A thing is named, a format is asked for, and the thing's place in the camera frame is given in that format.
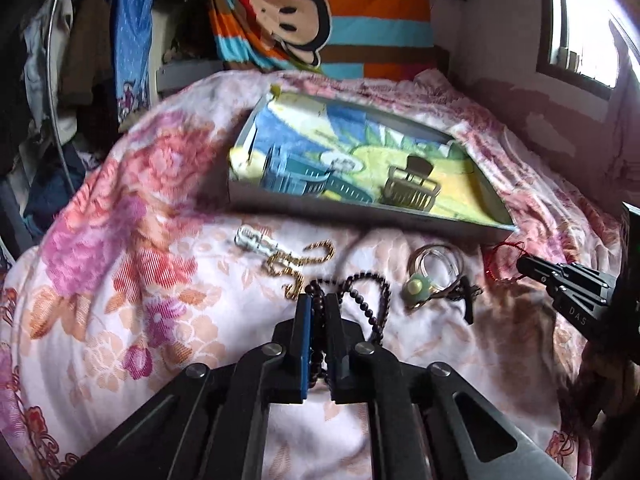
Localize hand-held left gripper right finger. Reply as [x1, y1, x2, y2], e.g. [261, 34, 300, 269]
[322, 293, 574, 480]

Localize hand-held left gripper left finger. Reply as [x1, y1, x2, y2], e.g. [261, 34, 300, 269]
[64, 293, 321, 480]

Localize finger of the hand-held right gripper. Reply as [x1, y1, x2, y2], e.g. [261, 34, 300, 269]
[516, 254, 615, 292]
[547, 284, 632, 347]

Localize red string bracelet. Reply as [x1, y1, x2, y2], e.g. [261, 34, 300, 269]
[482, 240, 529, 286]

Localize dark bead necklace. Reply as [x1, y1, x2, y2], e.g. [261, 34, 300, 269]
[305, 272, 394, 397]

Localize grey shallow cardboard box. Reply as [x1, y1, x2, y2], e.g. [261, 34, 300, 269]
[227, 91, 519, 234]

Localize person's right forearm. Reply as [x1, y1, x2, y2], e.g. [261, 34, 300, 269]
[574, 340, 640, 480]

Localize green pendant with clear bangles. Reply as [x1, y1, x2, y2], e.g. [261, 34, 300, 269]
[407, 243, 464, 292]

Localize pale green jade pendant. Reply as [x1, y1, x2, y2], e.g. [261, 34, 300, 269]
[403, 275, 432, 312]

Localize white hair clip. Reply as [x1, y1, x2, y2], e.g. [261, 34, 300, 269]
[235, 225, 284, 257]

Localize bronze hair claw clip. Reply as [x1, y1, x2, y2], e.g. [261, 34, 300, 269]
[382, 155, 442, 211]

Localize teal hair claw clip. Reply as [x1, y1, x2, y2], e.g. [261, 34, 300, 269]
[260, 147, 374, 206]

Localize floral blanket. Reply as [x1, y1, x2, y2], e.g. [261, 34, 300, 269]
[0, 67, 640, 480]

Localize cartoon printed box liner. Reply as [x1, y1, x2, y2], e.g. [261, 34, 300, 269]
[231, 94, 513, 225]

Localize window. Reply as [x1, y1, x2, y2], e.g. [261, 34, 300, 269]
[537, 0, 627, 102]

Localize pile of clothes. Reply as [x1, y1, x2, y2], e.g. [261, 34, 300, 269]
[20, 142, 103, 243]

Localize grey bedside shelf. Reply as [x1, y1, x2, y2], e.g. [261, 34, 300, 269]
[157, 59, 224, 97]

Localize striped monkey print blanket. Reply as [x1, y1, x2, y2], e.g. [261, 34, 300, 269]
[199, 0, 447, 82]

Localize blue polka dot curtain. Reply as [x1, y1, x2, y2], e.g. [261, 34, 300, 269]
[111, 0, 157, 134]

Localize hanging clothes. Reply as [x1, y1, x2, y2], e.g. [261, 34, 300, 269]
[0, 0, 123, 171]

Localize dark brown hair tie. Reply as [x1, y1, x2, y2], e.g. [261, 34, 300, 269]
[440, 277, 484, 324]

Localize gold chain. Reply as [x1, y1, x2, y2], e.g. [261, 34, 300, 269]
[265, 240, 337, 302]

